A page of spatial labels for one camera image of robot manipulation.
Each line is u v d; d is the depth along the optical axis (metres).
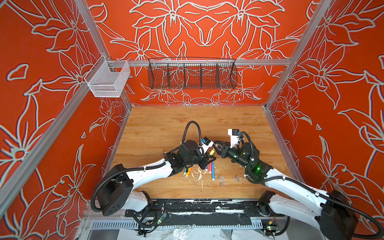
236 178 0.81
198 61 0.92
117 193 0.42
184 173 0.84
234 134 0.67
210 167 0.86
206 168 0.86
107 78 0.94
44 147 0.52
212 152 0.73
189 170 0.85
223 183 0.81
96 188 0.40
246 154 0.57
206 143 0.67
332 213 0.40
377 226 0.36
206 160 0.66
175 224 0.70
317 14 0.73
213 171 0.85
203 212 0.73
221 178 0.82
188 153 0.60
